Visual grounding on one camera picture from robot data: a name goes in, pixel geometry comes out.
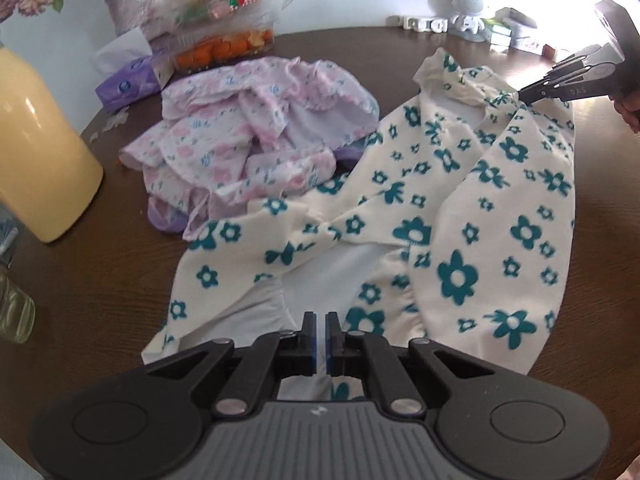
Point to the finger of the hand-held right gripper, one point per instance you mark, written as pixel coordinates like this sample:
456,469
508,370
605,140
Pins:
575,60
560,91

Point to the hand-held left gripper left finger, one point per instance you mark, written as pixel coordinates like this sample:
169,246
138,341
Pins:
310,340

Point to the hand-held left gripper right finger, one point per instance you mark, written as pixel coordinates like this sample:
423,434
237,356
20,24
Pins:
331,340

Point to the teal floral cream pants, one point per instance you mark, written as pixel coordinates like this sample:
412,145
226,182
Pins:
450,220

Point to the person's right hand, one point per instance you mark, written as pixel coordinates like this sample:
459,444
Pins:
631,115

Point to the small brown box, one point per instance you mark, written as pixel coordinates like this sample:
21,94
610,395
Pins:
550,54

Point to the white cardboard box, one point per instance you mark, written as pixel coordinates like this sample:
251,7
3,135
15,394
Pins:
525,22

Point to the clear wrapped tissue pack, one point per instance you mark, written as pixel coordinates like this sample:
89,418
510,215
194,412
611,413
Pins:
500,42

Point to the green tissue pack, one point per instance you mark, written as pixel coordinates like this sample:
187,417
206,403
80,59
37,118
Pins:
497,25

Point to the white robot figurine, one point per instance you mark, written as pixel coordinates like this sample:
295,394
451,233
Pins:
465,2

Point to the white letter ornament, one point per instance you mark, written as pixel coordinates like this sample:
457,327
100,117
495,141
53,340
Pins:
417,25

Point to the pink floral garment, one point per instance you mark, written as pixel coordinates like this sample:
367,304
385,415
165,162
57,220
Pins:
225,130

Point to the fallen flower petals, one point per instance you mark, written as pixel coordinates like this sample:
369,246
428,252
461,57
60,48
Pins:
110,122

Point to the glass cup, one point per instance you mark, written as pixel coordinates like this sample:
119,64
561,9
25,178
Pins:
12,305

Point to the purple tissue box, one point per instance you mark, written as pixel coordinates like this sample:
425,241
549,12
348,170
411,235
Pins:
130,80

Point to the yellow thermos jug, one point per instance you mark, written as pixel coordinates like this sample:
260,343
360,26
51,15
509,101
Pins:
40,150

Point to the pale textured vase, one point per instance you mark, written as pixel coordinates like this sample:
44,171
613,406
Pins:
132,7

